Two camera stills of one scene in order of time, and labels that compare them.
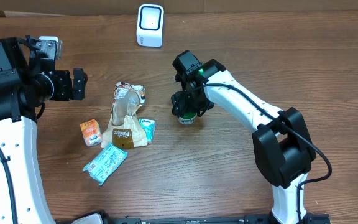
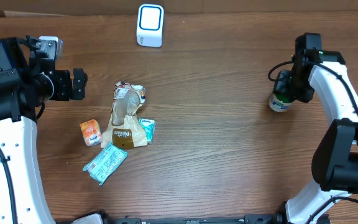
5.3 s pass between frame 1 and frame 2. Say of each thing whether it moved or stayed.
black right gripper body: moved
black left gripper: stayed
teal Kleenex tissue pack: stayed
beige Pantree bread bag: stayed
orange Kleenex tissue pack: stayed
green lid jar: moved
